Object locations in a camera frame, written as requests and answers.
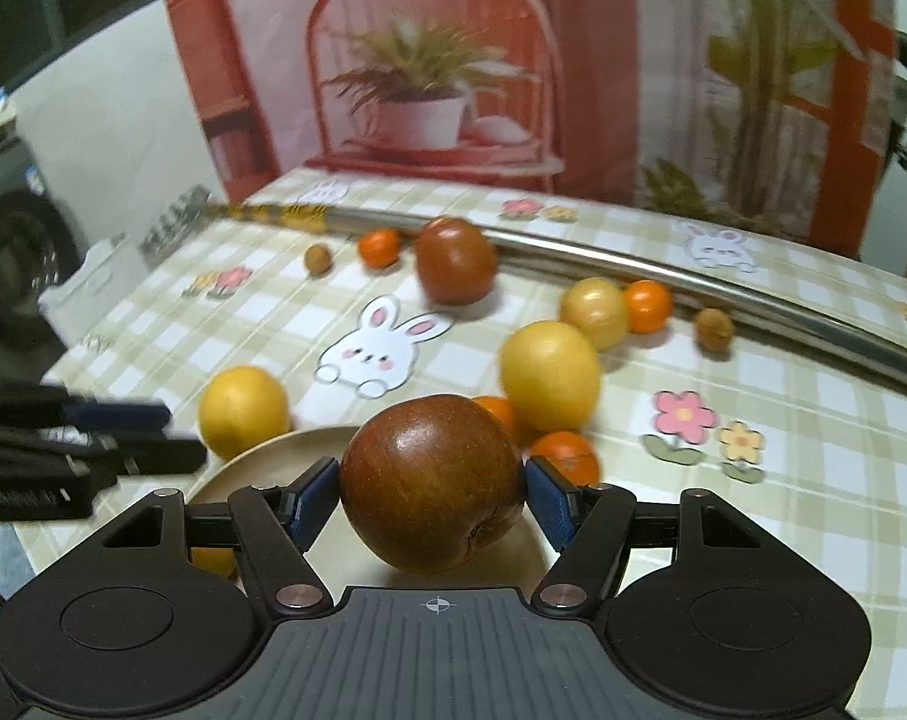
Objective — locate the grey toothed rack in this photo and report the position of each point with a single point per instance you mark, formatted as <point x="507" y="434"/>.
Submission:
<point x="172" y="221"/>

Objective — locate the orange tangerine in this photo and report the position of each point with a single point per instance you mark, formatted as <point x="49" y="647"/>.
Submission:
<point x="650" y="306"/>
<point x="569" y="457"/>
<point x="500" y="414"/>
<point x="380" y="247"/>

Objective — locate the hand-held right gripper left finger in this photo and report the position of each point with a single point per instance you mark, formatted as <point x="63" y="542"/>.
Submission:
<point x="314" y="502"/>

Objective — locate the printed room backdrop cloth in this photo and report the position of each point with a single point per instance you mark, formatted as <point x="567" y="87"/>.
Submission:
<point x="573" y="52"/>

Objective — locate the dark washing machine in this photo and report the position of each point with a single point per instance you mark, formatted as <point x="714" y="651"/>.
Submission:
<point x="18" y="255"/>

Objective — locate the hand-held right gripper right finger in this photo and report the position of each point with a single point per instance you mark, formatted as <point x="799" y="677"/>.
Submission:
<point x="551" y="502"/>

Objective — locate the brown walnut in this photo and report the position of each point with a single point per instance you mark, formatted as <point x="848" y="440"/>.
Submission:
<point x="714" y="328"/>
<point x="318" y="259"/>

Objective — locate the white plastic basket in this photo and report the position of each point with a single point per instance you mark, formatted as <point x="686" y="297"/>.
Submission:
<point x="85" y="285"/>

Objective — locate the checkered bunny tablecloth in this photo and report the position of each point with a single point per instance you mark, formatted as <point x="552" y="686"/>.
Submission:
<point x="798" y="480"/>

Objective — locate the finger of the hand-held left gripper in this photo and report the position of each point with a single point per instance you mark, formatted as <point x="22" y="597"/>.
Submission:
<point x="115" y="412"/>
<point x="160" y="455"/>

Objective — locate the round beige plate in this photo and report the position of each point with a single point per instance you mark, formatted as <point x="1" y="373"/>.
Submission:
<point x="273" y="461"/>

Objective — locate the long metal pole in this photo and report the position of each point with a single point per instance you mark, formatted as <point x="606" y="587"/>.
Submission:
<point x="798" y="316"/>

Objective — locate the dark red apple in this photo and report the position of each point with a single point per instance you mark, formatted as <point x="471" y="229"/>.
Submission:
<point x="455" y="260"/>
<point x="431" y="480"/>

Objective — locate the golden yellow pear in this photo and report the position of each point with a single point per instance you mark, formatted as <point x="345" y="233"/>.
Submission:
<point x="592" y="313"/>

